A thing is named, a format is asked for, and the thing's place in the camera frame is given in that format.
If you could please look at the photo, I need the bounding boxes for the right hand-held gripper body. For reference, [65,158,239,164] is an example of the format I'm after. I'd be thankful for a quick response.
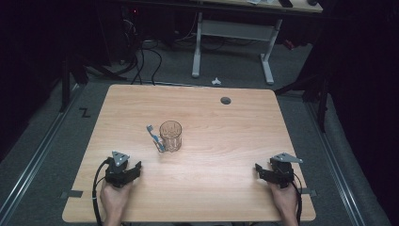
[266,153,304,189]

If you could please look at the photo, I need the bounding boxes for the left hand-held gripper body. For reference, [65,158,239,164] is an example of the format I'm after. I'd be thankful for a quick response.
[104,151,131,189]

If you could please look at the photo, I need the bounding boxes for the blue toothbrush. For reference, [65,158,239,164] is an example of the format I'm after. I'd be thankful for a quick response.
[146,124,167,153]

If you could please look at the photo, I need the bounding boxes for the clear glass mug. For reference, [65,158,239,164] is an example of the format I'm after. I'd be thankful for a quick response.
[153,120,184,153]

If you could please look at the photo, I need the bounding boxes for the person's right hand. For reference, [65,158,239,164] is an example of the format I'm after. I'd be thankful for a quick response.
[268,181,299,219]

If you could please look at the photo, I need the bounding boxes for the grey tape strip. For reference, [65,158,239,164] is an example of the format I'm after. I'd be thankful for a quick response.
[300,187,317,198]
[60,189,84,200]

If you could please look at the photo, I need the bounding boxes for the black metal stand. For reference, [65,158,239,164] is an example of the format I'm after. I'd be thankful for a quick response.
[275,70,331,133]
[58,51,89,113]

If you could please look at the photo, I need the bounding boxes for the desk with white legs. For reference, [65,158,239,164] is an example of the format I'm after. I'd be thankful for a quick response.
[191,0,324,86]

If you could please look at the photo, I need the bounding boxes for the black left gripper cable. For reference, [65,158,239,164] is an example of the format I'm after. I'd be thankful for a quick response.
[91,157,112,226]

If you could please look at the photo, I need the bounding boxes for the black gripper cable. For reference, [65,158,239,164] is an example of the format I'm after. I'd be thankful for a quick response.
[91,157,112,226]
[291,172,303,225]

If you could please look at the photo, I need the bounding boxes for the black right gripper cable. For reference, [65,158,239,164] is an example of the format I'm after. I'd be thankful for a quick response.
[291,172,303,225]

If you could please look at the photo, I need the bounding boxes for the metal floor rail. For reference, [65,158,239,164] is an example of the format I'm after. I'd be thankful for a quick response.
[0,84,87,220]
[305,100,367,226]

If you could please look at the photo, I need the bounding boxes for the black floor cables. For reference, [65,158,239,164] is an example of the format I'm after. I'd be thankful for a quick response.
[117,37,164,87]

